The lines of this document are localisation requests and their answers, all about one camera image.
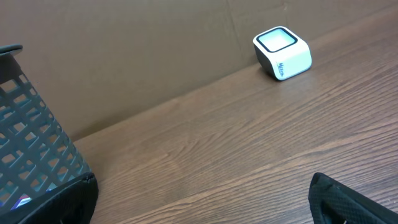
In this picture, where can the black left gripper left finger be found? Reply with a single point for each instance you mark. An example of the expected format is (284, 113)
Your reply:
(73, 202)

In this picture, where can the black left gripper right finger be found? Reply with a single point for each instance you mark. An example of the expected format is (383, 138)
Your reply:
(334, 203)

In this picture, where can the white barcode scanner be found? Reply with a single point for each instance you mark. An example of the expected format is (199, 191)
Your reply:
(281, 53)

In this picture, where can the grey plastic basket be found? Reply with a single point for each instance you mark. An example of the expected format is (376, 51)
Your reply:
(37, 156)

